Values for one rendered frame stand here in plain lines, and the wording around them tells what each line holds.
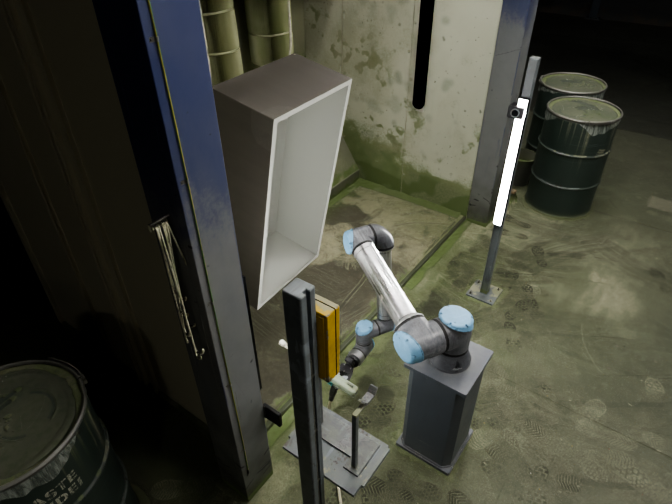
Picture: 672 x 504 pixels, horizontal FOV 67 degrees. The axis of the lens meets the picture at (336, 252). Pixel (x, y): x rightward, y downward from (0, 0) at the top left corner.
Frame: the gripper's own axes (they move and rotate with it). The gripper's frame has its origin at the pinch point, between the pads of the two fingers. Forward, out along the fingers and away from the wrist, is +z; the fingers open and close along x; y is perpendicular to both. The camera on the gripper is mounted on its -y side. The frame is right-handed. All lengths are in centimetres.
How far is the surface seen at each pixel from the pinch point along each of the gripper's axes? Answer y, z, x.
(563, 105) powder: -62, -303, -22
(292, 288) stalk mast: -136, 71, -5
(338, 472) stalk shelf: -55, 63, -30
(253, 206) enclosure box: -72, -11, 68
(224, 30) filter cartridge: -98, -109, 172
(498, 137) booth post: -50, -227, 6
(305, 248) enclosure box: -2, -71, 68
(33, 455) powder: -42, 115, 58
